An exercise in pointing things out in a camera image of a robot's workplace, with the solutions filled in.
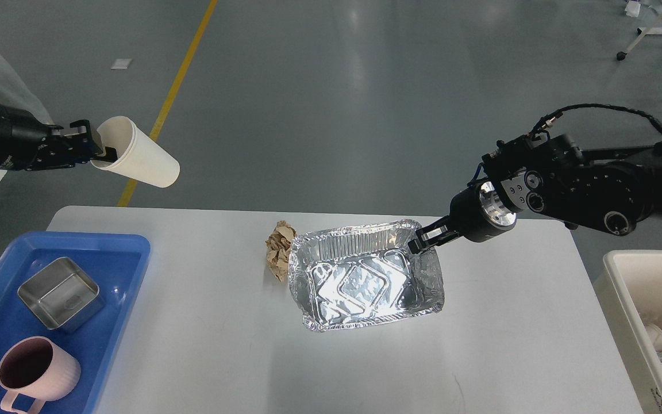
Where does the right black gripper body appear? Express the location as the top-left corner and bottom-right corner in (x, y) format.
(449, 181), (517, 242)

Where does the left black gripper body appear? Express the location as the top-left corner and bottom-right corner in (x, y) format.
(0, 104), (51, 171)

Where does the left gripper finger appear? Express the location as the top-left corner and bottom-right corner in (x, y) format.
(49, 120), (99, 147)
(39, 147), (117, 171)

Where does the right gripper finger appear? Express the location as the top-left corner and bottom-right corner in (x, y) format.
(407, 233), (462, 254)
(416, 217), (455, 242)

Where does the white paper cup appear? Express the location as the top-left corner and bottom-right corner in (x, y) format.
(90, 116), (180, 188)

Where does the aluminium foil tray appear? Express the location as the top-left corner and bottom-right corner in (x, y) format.
(287, 219), (445, 332)

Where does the square stainless steel container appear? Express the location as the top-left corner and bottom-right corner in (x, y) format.
(17, 256), (106, 334)

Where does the brown paper ball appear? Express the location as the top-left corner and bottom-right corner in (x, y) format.
(265, 220), (297, 283)

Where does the pink ribbed mug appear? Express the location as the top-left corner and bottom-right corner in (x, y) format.
(0, 336), (82, 413)

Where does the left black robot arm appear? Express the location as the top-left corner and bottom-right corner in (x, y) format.
(0, 104), (118, 172)

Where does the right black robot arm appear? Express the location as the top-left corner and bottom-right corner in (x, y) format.
(407, 103), (662, 254)

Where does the white plastic bin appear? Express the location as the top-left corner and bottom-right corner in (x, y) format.
(593, 251), (662, 413)

